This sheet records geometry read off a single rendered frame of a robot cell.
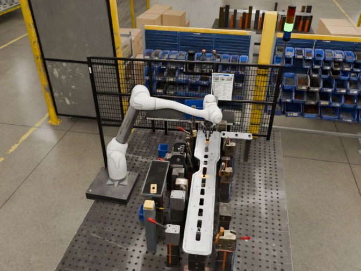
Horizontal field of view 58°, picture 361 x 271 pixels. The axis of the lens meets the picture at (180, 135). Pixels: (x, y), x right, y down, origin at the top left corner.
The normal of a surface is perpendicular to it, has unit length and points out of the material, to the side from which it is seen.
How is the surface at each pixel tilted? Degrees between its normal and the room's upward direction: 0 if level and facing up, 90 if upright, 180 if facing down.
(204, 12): 90
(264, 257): 0
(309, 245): 0
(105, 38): 91
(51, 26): 90
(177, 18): 90
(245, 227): 0
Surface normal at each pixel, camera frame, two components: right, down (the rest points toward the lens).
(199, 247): 0.00, -0.83
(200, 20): -0.19, 0.55
